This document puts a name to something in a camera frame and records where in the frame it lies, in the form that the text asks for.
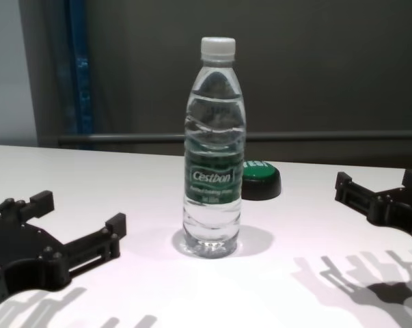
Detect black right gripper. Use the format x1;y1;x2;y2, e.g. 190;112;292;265
334;169;412;245

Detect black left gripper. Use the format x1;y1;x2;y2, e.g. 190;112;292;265
0;190;127;305

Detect grey horizontal rail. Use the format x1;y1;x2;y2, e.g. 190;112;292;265
57;133;412;146

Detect dark grey partition panel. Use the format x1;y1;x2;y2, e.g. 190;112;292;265
19;0;412;168

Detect clear plastic water bottle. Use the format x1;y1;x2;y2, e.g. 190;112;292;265
182;36;246;256

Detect green YES push button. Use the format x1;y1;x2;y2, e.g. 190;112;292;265
241;159;282;201

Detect blue vertical post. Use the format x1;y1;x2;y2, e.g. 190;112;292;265
67;0;94;151

